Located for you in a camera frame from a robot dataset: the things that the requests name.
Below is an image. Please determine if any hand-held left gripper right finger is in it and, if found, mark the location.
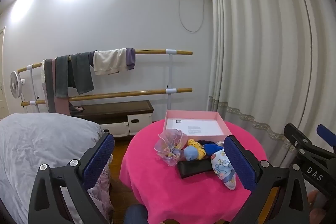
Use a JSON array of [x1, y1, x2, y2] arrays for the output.
[[223, 135, 310, 224]]

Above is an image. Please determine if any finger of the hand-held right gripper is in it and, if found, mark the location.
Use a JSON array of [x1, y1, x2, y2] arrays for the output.
[[284, 123, 313, 154], [316, 124, 336, 149]]

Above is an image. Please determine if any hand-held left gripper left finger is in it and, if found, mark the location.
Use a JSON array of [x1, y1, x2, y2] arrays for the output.
[[28, 132, 116, 224]]

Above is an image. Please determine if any cartoon print white cloth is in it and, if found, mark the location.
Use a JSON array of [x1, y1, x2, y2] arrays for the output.
[[211, 149, 238, 191]]

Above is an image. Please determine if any royal blue scrunchie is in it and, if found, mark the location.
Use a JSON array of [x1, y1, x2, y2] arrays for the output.
[[203, 143, 223, 156]]

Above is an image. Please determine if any black elastic headband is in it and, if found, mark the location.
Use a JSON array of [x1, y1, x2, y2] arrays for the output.
[[177, 157, 214, 179]]

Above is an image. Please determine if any light blue scrunchie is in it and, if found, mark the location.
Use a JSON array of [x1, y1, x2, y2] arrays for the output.
[[183, 147, 198, 161]]

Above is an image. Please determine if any pink cardboard box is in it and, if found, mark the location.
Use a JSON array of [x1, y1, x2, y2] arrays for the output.
[[162, 109, 233, 144]]

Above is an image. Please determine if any multicolour organza scrunchie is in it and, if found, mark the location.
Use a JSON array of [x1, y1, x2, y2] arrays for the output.
[[154, 141, 184, 167]]

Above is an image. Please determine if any pink organza scrunchie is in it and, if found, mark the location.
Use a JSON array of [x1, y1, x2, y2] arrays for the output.
[[157, 129, 188, 151]]

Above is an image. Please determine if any person's right hand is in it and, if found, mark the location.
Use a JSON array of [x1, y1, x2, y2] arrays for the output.
[[307, 189, 336, 224]]

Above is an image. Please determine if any pink quilted blanket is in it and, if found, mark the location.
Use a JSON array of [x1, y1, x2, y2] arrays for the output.
[[88, 153, 114, 224]]

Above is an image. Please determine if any brown and white bench cabinet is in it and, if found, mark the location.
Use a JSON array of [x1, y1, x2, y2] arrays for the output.
[[71, 100, 154, 139]]

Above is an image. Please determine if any grey duvet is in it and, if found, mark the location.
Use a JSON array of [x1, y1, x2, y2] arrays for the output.
[[0, 113, 105, 224]]

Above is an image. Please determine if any pink hanging cloth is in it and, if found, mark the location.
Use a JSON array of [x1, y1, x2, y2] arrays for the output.
[[51, 59, 71, 116]]

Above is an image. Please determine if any person's leg in jeans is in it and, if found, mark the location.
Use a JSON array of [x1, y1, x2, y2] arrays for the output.
[[123, 204, 149, 224]]

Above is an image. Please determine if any pink tablecloth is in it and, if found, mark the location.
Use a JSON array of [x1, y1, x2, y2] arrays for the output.
[[119, 119, 268, 224]]

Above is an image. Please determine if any cream pleated curtain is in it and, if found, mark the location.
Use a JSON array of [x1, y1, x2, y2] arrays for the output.
[[209, 0, 336, 161]]

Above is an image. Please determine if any long dark grey towel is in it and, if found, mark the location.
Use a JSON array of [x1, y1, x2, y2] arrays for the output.
[[70, 51, 97, 95]]

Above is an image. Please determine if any short dark grey towel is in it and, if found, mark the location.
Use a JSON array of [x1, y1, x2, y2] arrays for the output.
[[55, 55, 72, 98]]

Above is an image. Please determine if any grey hanging cloth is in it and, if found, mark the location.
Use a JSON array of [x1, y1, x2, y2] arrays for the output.
[[43, 59, 57, 113]]

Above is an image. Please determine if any cream garment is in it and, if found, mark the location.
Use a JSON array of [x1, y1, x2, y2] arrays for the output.
[[93, 48, 128, 76]]

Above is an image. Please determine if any white hanging cloth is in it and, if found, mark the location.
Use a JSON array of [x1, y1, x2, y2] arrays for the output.
[[41, 60, 49, 106]]

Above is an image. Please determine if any purple garment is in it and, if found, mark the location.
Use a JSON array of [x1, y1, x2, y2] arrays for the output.
[[125, 48, 136, 70]]

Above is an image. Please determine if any white standing fan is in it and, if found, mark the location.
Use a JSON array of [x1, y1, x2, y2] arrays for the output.
[[10, 71, 27, 98]]

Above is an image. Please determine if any wooden ballet barre rack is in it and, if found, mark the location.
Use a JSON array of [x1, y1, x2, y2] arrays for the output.
[[17, 49, 193, 114]]

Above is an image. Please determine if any white door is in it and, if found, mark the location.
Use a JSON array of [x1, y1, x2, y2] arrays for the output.
[[0, 27, 9, 119]]

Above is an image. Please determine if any white air conditioner cable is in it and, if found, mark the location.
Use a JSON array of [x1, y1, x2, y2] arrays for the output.
[[176, 0, 206, 33]]

